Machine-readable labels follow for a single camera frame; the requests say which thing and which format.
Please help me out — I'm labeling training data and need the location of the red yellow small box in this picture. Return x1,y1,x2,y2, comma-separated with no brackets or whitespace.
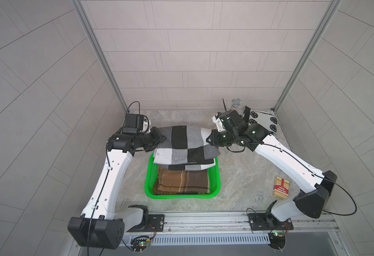
273,177,290,199

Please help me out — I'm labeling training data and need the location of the glass tube on black stand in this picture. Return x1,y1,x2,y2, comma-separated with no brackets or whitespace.
231,98,241,110

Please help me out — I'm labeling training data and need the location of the grey black checkered scarf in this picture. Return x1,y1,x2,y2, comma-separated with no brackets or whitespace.
154,125,220,171

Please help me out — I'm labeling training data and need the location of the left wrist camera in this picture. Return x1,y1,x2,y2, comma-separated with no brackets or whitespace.
122,113,151,134

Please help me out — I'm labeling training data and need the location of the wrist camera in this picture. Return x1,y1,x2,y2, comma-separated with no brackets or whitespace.
122,113,151,134
212,110,247,132

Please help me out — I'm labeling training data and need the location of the right small circuit board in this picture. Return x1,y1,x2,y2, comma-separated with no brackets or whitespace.
268,232,286,251

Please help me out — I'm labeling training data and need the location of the black white houndstooth scarf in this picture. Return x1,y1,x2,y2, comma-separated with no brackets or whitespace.
243,106,278,135

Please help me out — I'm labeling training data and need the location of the green plastic basket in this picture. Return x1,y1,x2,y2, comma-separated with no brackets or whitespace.
144,155,221,199

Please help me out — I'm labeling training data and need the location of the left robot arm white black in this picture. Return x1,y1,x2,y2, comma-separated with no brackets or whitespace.
68,127,166,250

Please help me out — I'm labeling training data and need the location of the small circuit board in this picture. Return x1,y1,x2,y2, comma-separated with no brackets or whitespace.
268,232,286,251
130,235,153,254

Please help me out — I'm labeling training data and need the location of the brown plaid fringed scarf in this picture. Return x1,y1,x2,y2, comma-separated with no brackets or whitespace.
153,166,210,195

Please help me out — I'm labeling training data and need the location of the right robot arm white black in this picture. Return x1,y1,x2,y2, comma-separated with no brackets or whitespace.
206,123,337,229

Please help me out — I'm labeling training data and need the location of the aluminium front rail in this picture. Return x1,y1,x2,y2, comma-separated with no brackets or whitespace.
150,210,340,235

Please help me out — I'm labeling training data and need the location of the left small circuit board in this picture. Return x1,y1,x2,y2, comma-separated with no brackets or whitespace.
130,235,153,254

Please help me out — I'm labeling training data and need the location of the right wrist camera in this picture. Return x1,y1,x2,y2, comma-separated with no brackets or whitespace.
212,110,247,132

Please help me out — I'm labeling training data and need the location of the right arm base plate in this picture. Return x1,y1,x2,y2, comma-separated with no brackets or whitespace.
247,213,293,231

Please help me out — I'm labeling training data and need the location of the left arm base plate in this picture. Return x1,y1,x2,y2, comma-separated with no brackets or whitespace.
129,214,165,233

